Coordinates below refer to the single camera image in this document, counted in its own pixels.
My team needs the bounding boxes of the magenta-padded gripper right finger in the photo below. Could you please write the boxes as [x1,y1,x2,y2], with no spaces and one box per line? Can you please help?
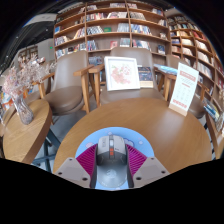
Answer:
[124,144,171,190]

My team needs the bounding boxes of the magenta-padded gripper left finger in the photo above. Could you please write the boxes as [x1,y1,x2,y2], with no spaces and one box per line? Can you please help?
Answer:
[54,146,99,190]

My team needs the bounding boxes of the grey computer mouse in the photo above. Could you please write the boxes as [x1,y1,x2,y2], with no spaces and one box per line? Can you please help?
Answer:
[94,134,129,191]

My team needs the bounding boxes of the round light blue mouse pad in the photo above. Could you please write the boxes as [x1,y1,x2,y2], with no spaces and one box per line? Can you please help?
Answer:
[74,126,155,192]

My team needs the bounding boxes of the round wooden side table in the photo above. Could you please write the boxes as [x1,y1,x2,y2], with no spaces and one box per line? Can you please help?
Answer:
[0,98,61,165]
[204,111,224,160]

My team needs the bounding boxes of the glass vase with dried flowers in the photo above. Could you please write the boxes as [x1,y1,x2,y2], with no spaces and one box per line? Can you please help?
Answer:
[1,54,51,126]

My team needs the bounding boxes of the brown padded wooden armchair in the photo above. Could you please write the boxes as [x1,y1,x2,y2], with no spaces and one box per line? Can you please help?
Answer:
[163,54,209,119]
[33,50,95,117]
[88,46,168,108]

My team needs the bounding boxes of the stack of blue books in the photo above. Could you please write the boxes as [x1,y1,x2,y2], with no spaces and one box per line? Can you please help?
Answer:
[203,96,222,123]

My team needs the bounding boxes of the white red sign, wooden base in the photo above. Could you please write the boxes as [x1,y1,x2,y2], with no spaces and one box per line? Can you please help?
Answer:
[168,61,200,117]

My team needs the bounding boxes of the dark book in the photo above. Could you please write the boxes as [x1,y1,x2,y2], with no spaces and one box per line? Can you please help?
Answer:
[137,65,154,89]

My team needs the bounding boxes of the white framed pink picture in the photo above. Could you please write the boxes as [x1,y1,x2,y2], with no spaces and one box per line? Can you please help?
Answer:
[103,55,141,92]

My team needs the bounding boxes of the light blue flat books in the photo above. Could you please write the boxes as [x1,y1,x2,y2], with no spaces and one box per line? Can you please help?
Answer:
[153,63,179,76]

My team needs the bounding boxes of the small distant wooden bookshelf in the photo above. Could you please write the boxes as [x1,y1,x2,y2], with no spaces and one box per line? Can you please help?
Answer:
[18,44,39,63]

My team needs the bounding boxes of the tall curved wooden bookshelf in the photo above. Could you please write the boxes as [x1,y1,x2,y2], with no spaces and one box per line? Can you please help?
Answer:
[166,13,224,134]

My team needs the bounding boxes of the wide wooden bookshelf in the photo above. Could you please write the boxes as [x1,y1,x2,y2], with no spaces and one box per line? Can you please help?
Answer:
[53,1,169,68]

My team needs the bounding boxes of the white hanging ceiling sign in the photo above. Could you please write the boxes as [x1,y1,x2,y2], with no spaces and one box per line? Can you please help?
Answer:
[28,13,58,28]

